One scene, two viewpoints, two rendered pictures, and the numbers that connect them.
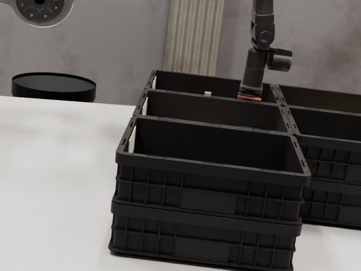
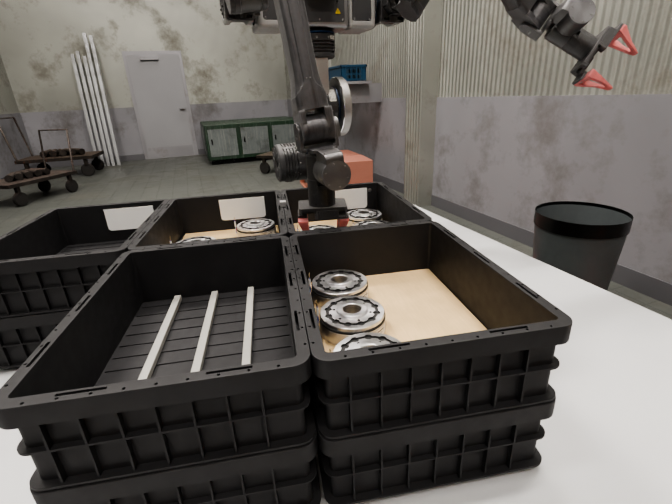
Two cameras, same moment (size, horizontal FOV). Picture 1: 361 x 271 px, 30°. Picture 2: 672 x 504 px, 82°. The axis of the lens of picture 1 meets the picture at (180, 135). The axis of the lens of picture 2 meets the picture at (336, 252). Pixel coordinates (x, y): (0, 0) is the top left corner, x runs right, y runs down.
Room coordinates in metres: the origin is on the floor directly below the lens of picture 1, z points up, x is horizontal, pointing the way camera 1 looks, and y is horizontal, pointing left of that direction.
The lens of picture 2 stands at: (1.85, -1.00, 1.18)
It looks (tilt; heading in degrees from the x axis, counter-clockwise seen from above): 22 degrees down; 80
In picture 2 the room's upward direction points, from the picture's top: 3 degrees counter-clockwise
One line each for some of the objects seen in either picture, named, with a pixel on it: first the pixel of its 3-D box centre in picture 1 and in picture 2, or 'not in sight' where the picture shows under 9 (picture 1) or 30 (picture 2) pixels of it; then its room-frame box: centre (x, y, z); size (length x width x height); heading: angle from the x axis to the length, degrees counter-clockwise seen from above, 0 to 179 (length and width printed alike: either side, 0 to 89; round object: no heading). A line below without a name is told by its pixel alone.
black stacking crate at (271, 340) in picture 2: (359, 150); (198, 328); (1.72, -0.48, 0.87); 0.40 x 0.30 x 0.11; 89
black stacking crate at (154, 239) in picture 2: (210, 132); (223, 238); (1.73, -0.08, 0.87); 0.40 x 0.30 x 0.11; 89
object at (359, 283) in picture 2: not in sight; (339, 282); (1.96, -0.37, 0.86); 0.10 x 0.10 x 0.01
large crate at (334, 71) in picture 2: not in sight; (346, 74); (2.98, 4.23, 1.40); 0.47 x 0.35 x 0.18; 100
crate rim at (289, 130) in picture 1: (212, 114); (220, 218); (1.73, -0.08, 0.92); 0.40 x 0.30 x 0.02; 89
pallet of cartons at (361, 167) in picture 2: not in sight; (333, 172); (2.73, 4.12, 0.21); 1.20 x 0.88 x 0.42; 100
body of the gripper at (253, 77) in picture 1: (252, 78); (321, 195); (1.96, -0.19, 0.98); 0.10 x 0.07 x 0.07; 174
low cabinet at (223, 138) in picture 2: not in sight; (251, 138); (1.63, 7.89, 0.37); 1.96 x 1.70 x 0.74; 10
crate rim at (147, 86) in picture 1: (212, 89); (344, 206); (2.03, -0.08, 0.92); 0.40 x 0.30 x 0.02; 89
